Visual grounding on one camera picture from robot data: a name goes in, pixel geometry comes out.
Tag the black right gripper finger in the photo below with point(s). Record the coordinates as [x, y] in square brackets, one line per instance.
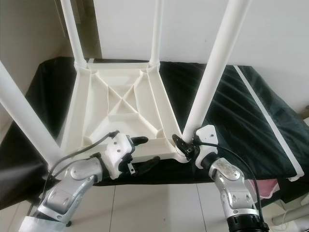
[179, 143]

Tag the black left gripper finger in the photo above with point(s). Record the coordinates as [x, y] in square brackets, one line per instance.
[140, 140]
[147, 164]

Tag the white plastic table top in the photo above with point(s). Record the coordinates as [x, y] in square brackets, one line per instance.
[125, 128]

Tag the white plastic table leg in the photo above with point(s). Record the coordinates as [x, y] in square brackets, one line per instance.
[29, 111]
[75, 29]
[217, 67]
[157, 29]

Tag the black metal table leg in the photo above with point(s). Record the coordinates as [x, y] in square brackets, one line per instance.
[292, 191]

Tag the white round floor base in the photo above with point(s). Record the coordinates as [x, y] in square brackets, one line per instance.
[292, 215]

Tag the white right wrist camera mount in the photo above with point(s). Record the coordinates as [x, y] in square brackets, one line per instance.
[207, 136]

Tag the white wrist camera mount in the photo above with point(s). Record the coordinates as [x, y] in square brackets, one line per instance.
[118, 147]
[207, 136]

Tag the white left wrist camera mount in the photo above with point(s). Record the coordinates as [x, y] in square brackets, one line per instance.
[118, 147]

